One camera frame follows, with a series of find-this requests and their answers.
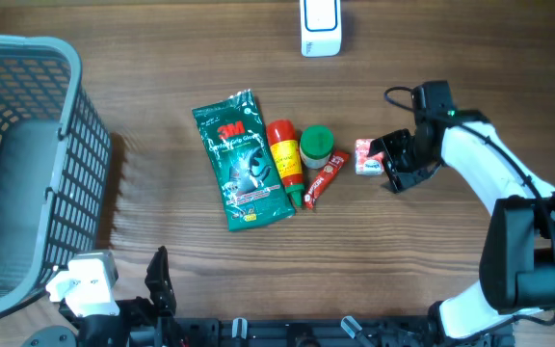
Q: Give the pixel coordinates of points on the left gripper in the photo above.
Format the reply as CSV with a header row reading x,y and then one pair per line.
x,y
142,314

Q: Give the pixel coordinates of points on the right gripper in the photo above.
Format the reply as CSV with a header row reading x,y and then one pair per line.
x,y
399,176

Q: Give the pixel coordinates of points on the small red white box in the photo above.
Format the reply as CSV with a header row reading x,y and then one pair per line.
x,y
365,164

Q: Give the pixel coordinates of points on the red coffee stick sachet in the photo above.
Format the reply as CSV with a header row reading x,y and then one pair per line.
x,y
324,178

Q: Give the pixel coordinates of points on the green lid jar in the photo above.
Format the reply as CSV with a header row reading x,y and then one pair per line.
x,y
316,146

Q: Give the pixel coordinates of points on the green 3M gloves packet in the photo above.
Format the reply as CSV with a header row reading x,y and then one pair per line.
x,y
234,137

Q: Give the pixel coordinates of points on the red sauce bottle green cap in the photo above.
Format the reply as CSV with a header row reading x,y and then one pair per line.
x,y
284,146

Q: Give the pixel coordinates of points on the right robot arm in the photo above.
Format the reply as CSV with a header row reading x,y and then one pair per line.
x,y
516,280

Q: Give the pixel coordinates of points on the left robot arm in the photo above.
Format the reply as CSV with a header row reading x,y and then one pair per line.
x,y
95,330

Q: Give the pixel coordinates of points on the white barcode scanner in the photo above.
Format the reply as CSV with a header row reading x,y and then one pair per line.
x,y
321,29

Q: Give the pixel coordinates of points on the grey plastic shopping basket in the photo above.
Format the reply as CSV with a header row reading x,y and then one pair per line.
x,y
55,154

